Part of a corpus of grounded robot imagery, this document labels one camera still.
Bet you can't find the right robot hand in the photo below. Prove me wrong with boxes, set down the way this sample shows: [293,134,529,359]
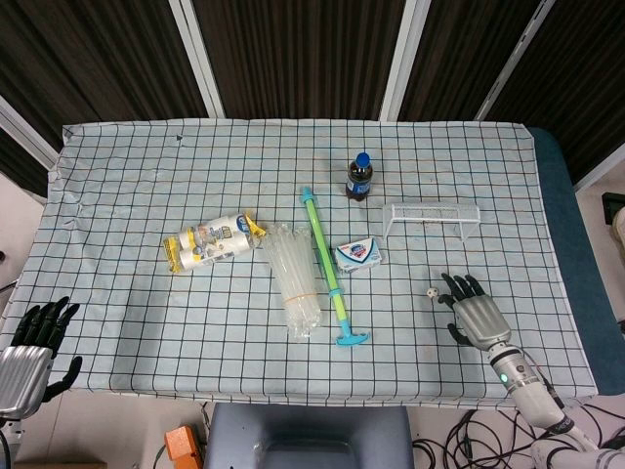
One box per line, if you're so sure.
[437,273,513,352]

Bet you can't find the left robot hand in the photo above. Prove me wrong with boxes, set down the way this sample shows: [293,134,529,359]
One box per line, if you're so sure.
[0,296,83,421]

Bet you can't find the white miniature soccer goal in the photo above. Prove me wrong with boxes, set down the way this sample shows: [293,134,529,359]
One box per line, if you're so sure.
[382,203,482,242]

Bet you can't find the checkered white tablecloth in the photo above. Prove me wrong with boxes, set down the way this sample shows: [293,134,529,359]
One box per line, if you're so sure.
[0,118,600,410]

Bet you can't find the white soap box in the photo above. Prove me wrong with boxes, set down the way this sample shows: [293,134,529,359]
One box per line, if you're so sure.
[334,237,385,276]

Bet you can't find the green and blue water pump toy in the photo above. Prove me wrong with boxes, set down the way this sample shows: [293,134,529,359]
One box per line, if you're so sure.
[299,186,372,348]

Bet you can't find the cola bottle with blue cap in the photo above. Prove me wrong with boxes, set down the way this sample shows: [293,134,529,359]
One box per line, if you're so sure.
[345,151,374,202]

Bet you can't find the orange box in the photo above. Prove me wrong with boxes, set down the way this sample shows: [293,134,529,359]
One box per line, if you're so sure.
[164,426,202,469]

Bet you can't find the bundle of clear plastic tubes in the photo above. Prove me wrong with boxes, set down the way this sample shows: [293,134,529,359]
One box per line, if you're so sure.
[262,222,323,341]

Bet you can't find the yellow pack of white rolls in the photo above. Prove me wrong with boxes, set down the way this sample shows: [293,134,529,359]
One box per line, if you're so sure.
[162,209,268,275]

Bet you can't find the black cables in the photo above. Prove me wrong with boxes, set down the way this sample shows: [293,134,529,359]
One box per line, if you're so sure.
[411,407,541,469]

